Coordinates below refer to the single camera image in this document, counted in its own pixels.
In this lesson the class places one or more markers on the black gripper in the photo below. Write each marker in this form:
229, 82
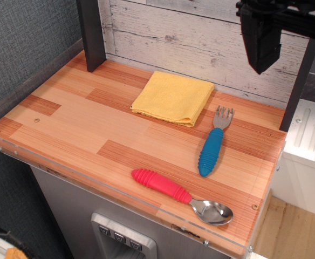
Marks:
262, 23

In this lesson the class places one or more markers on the blue handled fork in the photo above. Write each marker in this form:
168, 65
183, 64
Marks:
211, 148

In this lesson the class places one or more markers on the yellow folded rag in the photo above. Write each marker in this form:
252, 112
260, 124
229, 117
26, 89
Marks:
173, 98

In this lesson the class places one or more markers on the white ribbed appliance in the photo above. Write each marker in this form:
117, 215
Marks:
294, 178

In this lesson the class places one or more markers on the clear acrylic edge guard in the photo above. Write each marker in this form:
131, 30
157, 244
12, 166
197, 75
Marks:
107, 169

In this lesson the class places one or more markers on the silver dispenser panel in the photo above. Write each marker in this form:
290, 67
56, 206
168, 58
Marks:
118, 241

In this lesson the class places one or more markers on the orange object bottom left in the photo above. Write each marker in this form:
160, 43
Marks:
15, 253

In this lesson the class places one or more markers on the dark right frame post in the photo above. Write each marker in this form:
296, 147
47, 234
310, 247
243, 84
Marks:
298, 86

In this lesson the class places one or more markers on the dark frame post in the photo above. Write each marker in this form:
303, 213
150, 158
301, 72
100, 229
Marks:
91, 31
298, 86

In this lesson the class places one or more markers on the red handled spoon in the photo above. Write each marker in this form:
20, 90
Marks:
207, 211

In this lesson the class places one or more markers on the dark left frame post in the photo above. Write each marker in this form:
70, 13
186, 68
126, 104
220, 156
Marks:
91, 31

